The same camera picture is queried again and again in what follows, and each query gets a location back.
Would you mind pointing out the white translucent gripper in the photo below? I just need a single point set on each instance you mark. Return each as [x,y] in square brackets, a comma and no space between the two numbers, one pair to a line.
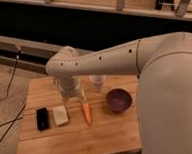
[68,87]

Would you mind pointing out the black eraser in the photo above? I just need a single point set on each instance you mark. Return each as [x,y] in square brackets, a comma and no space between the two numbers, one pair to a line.
[42,119]

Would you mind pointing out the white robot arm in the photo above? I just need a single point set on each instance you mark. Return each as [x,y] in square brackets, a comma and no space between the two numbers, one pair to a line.
[164,95]

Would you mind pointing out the white sponge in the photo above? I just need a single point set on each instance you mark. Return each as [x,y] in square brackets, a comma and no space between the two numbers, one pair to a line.
[60,115]

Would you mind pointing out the orange carrot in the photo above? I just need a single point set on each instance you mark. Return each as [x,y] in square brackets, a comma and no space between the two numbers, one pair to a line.
[86,110]

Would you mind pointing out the clear plastic cup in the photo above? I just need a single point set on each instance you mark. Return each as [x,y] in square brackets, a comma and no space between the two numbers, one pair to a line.
[97,82]

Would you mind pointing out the wooden board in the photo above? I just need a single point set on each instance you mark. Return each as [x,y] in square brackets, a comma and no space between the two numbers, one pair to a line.
[108,133]

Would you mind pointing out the purple bowl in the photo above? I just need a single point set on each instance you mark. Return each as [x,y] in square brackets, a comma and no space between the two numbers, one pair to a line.
[118,100]

